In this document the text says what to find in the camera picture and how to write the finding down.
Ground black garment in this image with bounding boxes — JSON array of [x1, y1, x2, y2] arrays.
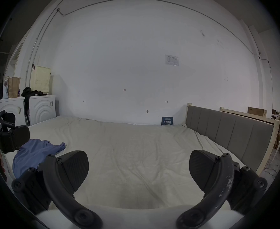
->
[[21, 87, 44, 97]]

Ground dark blue sign card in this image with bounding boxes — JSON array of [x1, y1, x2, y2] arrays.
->
[[161, 116, 174, 126]]

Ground white paper notice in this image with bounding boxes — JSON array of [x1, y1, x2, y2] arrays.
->
[[165, 54, 180, 65]]

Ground grey padded headboard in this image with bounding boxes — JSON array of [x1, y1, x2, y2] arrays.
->
[[185, 103, 274, 174]]

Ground brown carton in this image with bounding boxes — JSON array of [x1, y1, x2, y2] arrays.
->
[[247, 107, 267, 118]]

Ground brown paper bag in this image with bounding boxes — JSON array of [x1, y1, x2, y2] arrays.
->
[[7, 77, 21, 99]]

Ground white washing machine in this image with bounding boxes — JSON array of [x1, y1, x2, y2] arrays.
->
[[0, 97, 26, 129], [25, 95, 57, 126]]

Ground cream pegboard panel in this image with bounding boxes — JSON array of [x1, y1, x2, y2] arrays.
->
[[29, 66, 52, 95]]

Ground blue shirt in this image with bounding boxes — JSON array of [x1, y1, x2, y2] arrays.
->
[[12, 139, 67, 179]]

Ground bed with beige sheet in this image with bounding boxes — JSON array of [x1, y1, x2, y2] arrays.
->
[[2, 115, 262, 210]]

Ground pale wooden bed frame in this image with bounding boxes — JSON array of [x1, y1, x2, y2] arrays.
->
[[220, 106, 280, 157]]

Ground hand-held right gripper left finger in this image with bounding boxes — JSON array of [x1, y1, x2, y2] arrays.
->
[[11, 150, 103, 229]]

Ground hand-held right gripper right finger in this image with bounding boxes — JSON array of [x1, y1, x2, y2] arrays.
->
[[176, 149, 268, 229]]

